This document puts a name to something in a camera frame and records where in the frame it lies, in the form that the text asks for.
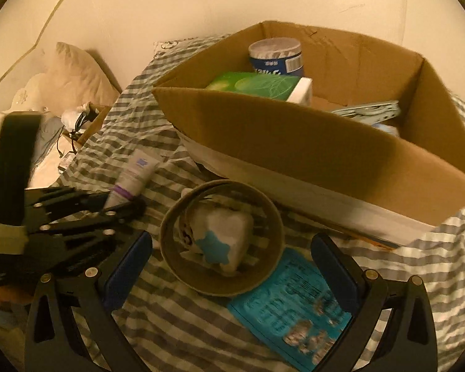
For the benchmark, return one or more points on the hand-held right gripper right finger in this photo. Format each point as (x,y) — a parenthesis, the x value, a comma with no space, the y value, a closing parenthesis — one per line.
(335,271)

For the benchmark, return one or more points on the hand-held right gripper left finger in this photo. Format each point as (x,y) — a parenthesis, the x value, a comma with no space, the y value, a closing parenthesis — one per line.
(128,269)

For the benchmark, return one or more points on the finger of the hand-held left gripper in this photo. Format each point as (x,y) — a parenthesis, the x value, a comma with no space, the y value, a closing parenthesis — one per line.
(81,205)
(73,246)

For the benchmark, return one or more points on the white tube with purple band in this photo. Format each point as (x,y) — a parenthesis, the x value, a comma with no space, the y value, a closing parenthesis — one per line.
(133,174)

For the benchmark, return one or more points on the round brown paper bowl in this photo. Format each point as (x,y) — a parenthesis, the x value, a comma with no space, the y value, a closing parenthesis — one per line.
(217,287)

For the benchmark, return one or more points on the white cube blue star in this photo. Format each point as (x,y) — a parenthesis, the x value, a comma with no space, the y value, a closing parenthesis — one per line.
(224,224)

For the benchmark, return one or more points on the large cardboard box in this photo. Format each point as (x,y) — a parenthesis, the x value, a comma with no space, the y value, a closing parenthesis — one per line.
(294,143)

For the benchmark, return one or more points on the grey striped blanket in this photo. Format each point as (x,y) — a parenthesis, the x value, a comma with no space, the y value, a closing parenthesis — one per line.
(159,317)

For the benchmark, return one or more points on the blue printed packet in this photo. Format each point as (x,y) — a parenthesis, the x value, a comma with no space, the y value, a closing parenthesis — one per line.
(279,310)

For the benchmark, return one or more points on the white embroidered pillow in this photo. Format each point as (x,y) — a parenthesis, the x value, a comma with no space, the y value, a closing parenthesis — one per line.
(27,93)

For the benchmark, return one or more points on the small open cardboard box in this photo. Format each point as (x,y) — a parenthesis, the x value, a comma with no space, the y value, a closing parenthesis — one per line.
(95,124)

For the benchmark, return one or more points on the beige pillow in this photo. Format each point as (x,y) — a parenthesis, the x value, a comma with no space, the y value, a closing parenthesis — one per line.
(73,73)

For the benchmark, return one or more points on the light blue plastic clips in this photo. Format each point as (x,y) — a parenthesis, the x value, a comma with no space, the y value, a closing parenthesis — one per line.
(368,110)

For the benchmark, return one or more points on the green tissue box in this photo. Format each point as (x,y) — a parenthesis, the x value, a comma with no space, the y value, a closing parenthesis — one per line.
(255,83)

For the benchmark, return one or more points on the blue cylindrical wipes canister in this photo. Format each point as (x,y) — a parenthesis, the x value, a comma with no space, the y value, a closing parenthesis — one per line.
(275,62)

